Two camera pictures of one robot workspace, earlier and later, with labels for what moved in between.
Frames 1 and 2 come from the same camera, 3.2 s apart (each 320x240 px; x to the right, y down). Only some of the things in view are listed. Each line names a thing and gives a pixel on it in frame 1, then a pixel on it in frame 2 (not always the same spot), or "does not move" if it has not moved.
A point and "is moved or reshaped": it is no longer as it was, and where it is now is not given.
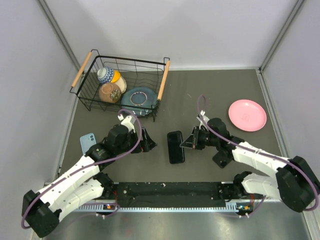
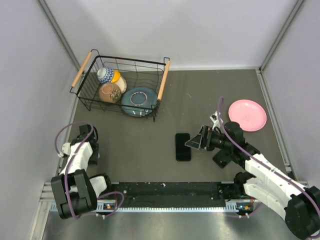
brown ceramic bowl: x=110 y=92 does not move
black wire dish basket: x=107 y=83 does not move
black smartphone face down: x=222 y=158 does not move
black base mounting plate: x=173 y=194 does not move
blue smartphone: x=175 y=151 is moved or reshaped
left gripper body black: x=144 y=145 → x=93 y=160
